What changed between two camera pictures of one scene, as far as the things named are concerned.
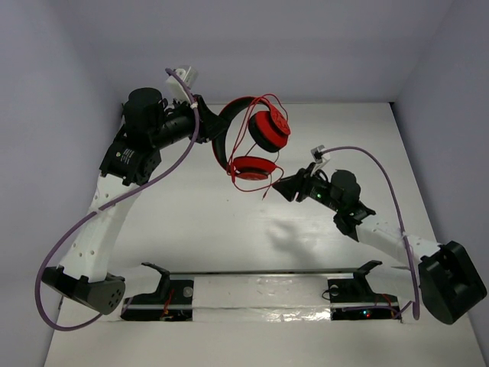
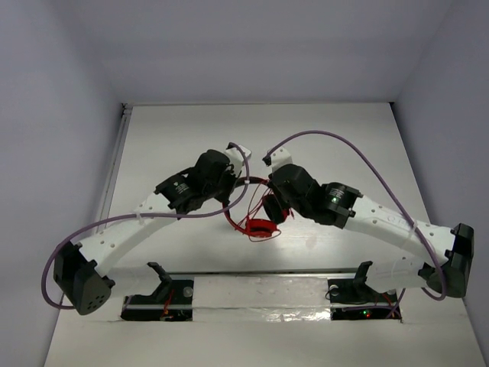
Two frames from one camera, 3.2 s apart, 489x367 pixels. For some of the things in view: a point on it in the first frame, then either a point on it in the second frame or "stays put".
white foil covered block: x=260 y=299 stays put
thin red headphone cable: x=230 y=167 → x=257 y=209
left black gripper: x=201 y=120 → x=228 y=185
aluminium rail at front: x=344 y=271 stays put
